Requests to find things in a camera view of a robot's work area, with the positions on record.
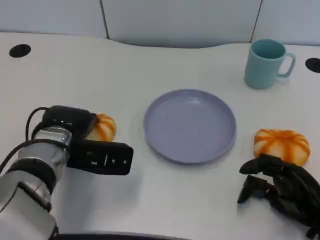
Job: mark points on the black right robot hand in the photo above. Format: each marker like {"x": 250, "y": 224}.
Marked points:
{"x": 292, "y": 187}

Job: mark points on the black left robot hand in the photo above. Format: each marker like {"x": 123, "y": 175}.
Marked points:
{"x": 67, "y": 117}

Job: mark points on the orange white toy bread roll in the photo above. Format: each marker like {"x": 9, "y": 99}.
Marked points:
{"x": 106, "y": 127}
{"x": 280, "y": 143}

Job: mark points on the lilac plate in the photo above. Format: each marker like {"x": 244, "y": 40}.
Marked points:
{"x": 190, "y": 125}

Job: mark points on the pale green mug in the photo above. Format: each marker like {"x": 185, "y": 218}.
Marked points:
{"x": 260, "y": 71}

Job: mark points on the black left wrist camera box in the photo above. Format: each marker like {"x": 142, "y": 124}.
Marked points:
{"x": 100, "y": 157}

